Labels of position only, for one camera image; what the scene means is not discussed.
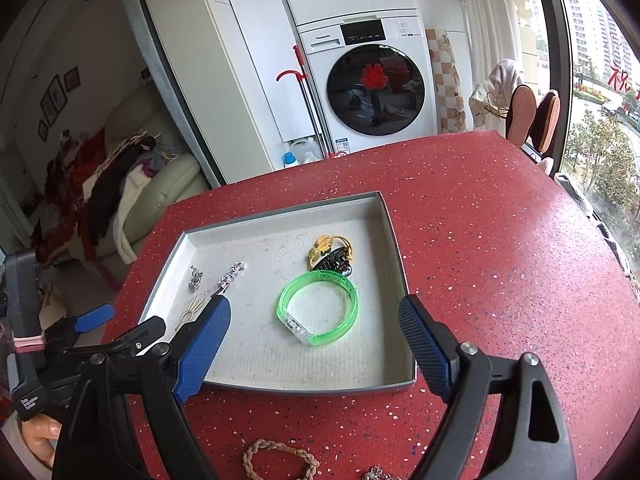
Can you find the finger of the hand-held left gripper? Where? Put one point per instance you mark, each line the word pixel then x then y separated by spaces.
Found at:
pixel 145 330
pixel 97 316

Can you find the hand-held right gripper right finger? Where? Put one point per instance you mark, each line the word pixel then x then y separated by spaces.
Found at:
pixel 425 350

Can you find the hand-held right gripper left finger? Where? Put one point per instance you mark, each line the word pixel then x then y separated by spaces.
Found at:
pixel 200 350

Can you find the beige hair clip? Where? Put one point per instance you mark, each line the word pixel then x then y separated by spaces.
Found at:
pixel 192 307

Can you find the grey shallow tray box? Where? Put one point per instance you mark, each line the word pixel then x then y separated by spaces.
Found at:
pixel 250 350

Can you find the silver rhinestone brooch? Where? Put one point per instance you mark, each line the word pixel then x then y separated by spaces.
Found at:
pixel 196 280

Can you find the silver star hair clip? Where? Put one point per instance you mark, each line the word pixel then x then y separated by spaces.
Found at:
pixel 231 275

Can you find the green translucent bangle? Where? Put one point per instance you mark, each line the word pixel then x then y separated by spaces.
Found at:
pixel 285 305

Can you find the person's left hand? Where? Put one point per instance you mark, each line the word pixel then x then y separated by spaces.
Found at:
pixel 40 435

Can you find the pink rubber band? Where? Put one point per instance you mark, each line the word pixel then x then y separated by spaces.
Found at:
pixel 30 343

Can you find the white garment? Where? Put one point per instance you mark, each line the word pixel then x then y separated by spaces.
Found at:
pixel 127 210

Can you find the pile of dark clothes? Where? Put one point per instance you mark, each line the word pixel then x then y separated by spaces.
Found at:
pixel 107 195

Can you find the red blanket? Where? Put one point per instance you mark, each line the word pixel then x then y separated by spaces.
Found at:
pixel 65 185

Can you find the pale green sofa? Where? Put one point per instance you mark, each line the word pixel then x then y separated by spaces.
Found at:
pixel 165 180

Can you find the blue-capped detergent bottle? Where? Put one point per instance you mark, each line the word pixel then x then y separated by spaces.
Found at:
pixel 288 161

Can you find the white detergent jug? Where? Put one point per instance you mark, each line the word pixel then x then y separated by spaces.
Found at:
pixel 306 150

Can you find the brown chair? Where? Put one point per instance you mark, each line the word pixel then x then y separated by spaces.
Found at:
pixel 547 120
pixel 520 115

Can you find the checkered beige cloth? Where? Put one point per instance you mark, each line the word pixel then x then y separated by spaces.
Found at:
pixel 447 85

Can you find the red paper door decoration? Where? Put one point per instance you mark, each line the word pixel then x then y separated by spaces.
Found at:
pixel 374 77

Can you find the beige cloth on chair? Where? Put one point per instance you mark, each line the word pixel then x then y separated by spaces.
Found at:
pixel 502 80

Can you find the white tall cabinet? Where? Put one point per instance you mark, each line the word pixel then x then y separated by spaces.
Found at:
pixel 225 60

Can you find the white washing machine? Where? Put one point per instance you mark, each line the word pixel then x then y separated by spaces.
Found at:
pixel 320 85

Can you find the red window sticker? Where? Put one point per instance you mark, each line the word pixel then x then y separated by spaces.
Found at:
pixel 620 77

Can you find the white curtain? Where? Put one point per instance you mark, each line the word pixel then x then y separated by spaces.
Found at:
pixel 485 20

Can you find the small dark picture frame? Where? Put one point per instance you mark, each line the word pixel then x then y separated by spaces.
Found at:
pixel 43 130

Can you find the red picture frame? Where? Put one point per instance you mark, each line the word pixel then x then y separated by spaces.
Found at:
pixel 71 77

